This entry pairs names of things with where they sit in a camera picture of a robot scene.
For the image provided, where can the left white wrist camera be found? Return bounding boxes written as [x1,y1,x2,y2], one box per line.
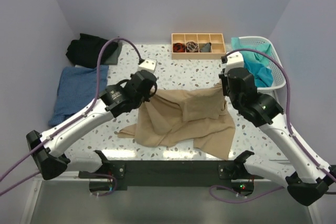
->
[138,58,158,73]

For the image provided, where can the red black rolled sock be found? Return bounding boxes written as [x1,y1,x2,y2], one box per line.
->
[173,43,185,53]

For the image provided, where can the blue t shirt in basket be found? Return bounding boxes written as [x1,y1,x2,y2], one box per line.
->
[244,60,274,88]

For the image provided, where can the dark grey rolled sock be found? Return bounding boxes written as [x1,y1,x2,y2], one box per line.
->
[200,42,212,53]

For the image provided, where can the white plastic laundry basket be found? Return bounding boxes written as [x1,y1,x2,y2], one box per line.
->
[231,36,286,93]

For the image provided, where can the teal t shirt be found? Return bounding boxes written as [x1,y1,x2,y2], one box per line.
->
[231,37,272,66]

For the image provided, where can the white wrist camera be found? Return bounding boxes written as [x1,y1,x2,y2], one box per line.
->
[138,58,158,73]
[221,52,244,75]

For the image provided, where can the beige t shirt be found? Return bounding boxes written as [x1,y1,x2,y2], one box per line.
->
[118,83,235,160]

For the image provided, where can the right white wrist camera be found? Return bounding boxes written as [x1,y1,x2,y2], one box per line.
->
[221,52,244,75]

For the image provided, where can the wooden compartment tray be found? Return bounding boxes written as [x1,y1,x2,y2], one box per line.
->
[171,33,226,60]

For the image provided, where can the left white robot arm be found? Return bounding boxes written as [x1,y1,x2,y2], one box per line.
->
[26,69,157,180]

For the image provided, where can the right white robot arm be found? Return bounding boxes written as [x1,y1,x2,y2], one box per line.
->
[219,67,335,206]

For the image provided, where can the black folded t shirt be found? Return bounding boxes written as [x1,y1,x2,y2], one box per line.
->
[66,34,118,68]

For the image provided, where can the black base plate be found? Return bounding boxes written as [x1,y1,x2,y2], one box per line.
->
[79,160,253,192]

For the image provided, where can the brown patterned rolled sock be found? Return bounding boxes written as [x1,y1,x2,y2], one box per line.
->
[185,41,199,53]

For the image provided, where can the blue folded t shirt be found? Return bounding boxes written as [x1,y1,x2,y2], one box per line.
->
[48,67,97,127]

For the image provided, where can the grey folded t shirt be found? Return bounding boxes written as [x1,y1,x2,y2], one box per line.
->
[104,40,123,66]

